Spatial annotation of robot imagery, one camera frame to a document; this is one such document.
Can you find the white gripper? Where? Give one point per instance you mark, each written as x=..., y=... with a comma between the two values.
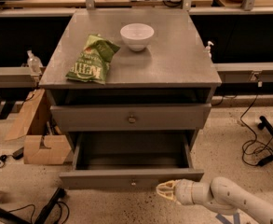
x=184, y=191

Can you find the black stand leg bottom left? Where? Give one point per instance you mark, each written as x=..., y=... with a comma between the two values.
x=42, y=217

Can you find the cardboard box piece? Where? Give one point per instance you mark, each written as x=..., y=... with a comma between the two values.
x=48, y=149

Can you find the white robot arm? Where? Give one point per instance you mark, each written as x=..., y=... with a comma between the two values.
x=222, y=196

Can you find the small white pump bottle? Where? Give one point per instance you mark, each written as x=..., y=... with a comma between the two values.
x=208, y=48

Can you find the white ceramic bowl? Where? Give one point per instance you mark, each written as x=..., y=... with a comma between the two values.
x=137, y=36

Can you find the clear sanitizer bottle left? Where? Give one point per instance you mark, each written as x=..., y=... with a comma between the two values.
x=34, y=62

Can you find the grey drawer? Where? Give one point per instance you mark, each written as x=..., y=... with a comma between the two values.
x=81, y=118
x=130, y=160

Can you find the grey top drawer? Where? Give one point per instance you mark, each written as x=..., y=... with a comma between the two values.
x=81, y=118

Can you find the leaning cardboard sheet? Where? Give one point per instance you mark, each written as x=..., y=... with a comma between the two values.
x=32, y=117

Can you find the grey wooden drawer cabinet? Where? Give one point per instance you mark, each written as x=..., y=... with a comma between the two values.
x=173, y=69

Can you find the black chair base leg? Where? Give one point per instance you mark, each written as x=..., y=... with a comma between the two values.
x=264, y=123

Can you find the green kettle chips bag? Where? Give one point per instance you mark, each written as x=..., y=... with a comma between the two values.
x=93, y=62

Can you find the black power adapter with cable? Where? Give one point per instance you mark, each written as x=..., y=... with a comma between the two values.
x=255, y=153

